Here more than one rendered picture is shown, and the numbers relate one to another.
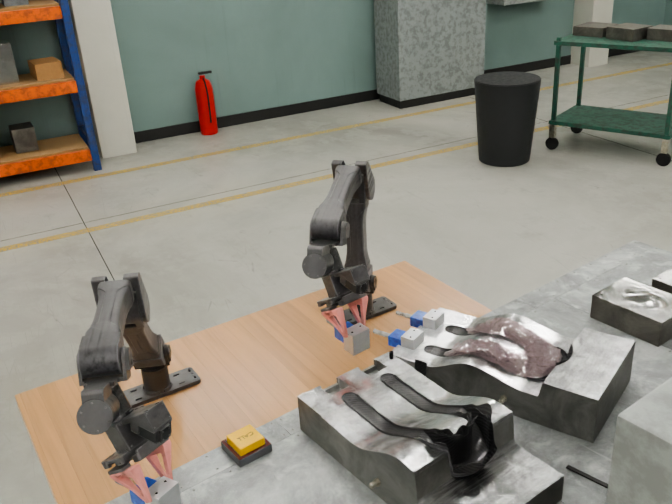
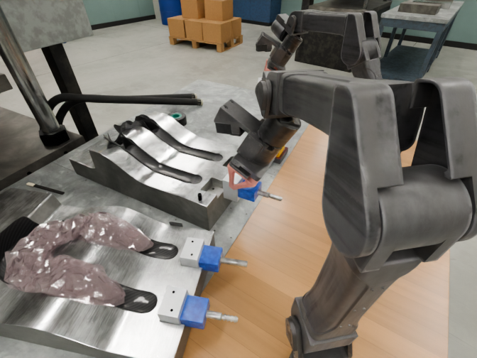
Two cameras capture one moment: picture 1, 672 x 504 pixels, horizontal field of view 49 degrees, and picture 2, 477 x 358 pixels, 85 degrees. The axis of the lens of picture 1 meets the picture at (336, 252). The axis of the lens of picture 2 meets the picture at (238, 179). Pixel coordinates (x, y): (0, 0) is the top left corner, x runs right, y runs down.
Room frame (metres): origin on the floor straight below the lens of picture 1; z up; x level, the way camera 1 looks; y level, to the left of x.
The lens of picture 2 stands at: (1.87, -0.23, 1.33)
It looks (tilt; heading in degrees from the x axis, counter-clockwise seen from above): 40 degrees down; 153
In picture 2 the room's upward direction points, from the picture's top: straight up
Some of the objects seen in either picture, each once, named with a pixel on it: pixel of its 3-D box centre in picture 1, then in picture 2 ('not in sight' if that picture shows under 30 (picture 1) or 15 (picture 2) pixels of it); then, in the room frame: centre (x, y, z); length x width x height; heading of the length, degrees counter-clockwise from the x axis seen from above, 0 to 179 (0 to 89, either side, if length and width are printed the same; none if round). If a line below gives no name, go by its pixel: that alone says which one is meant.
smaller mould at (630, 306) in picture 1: (641, 310); not in sight; (1.67, -0.79, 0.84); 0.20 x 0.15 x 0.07; 36
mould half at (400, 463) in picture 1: (421, 435); (160, 156); (1.18, -0.15, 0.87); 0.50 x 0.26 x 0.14; 36
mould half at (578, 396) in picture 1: (507, 357); (77, 264); (1.46, -0.39, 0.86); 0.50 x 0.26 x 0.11; 53
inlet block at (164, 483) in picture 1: (143, 491); not in sight; (1.01, 0.37, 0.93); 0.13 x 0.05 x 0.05; 57
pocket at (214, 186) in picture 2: (372, 373); (214, 191); (1.40, -0.07, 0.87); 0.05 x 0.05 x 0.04; 36
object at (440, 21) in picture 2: not in sight; (417, 35); (-0.74, 4.01, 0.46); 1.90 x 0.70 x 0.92; 115
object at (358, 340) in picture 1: (343, 330); (253, 190); (1.50, -0.01, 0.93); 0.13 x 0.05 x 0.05; 36
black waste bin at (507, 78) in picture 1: (505, 119); not in sight; (5.39, -1.33, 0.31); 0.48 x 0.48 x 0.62
